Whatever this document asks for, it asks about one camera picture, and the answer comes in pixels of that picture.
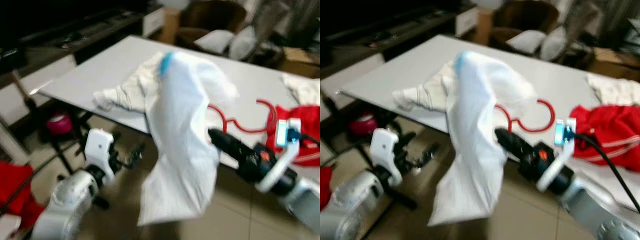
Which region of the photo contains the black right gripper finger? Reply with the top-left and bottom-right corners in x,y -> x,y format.
494,127 -> 530,151
212,137 -> 243,161
499,138 -> 527,161
207,127 -> 246,151

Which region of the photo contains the white t-shirt blue label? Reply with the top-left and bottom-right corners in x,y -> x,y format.
137,50 -> 240,226
427,50 -> 538,227

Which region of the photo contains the red plastic hanger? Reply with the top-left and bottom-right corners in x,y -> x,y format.
495,98 -> 557,135
207,98 -> 277,135

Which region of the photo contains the cream garment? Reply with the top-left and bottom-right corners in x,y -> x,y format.
392,60 -> 458,112
92,52 -> 168,113

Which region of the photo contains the magenta vacuum cleaner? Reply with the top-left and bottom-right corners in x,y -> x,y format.
46,112 -> 76,137
350,114 -> 378,138

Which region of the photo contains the white knit garment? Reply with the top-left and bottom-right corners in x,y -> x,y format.
280,74 -> 320,107
586,72 -> 640,107

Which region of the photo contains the grey pillow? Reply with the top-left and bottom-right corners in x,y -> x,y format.
229,25 -> 258,62
194,29 -> 236,55
540,25 -> 568,62
506,29 -> 547,55

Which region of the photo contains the dark tv console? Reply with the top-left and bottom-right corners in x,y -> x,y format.
0,10 -> 151,126
320,10 -> 463,101

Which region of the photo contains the open cardboard box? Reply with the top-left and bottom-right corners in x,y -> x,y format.
590,46 -> 640,81
280,46 -> 320,78

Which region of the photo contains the brown armchair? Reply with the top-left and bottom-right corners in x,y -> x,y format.
172,0 -> 251,51
487,0 -> 563,51

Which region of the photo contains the white drawer unit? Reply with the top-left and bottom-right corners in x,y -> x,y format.
455,6 -> 478,37
142,6 -> 166,37

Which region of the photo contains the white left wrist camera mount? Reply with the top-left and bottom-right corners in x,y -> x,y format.
371,128 -> 403,187
84,128 -> 116,171

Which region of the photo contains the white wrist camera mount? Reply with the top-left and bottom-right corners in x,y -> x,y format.
257,117 -> 303,193
536,117 -> 578,193
371,128 -> 403,187
84,128 -> 116,171

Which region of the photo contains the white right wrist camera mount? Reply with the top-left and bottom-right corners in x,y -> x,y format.
536,117 -> 578,193
257,117 -> 303,193

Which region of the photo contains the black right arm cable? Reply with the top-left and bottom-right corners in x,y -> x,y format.
295,131 -> 320,148
574,131 -> 640,213

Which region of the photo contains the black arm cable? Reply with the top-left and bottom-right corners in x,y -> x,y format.
0,150 -> 86,216
295,131 -> 320,148
574,131 -> 640,213

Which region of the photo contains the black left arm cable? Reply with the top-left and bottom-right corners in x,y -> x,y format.
0,150 -> 86,216

